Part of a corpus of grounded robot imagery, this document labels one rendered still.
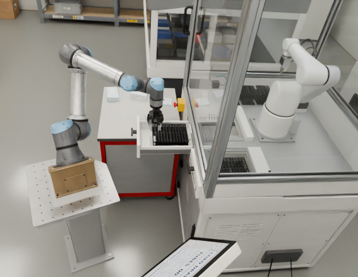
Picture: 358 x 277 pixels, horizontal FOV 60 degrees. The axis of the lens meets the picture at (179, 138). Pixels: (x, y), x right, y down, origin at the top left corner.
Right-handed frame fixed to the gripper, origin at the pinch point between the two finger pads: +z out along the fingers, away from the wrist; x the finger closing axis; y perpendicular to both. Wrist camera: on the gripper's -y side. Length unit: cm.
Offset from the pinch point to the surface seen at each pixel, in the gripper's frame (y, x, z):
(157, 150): 8.2, 1.8, 10.9
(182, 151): 8.1, 17.1, 11.6
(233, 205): 50, 40, 10
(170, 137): 0.2, 10.0, 7.3
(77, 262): 35, -53, 94
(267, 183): 50, 53, -7
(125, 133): -19.6, -18.7, 21.1
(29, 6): -425, -195, 89
